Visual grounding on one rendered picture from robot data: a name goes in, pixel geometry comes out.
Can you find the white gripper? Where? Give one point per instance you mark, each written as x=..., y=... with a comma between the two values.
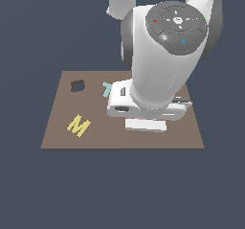
x=125, y=102

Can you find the teal letter T block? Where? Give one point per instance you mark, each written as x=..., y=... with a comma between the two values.
x=106, y=89

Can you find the brown board with slot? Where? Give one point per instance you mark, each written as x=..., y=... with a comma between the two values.
x=95, y=133

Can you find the yellow letter M block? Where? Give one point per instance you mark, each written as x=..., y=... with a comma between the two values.
x=78, y=125

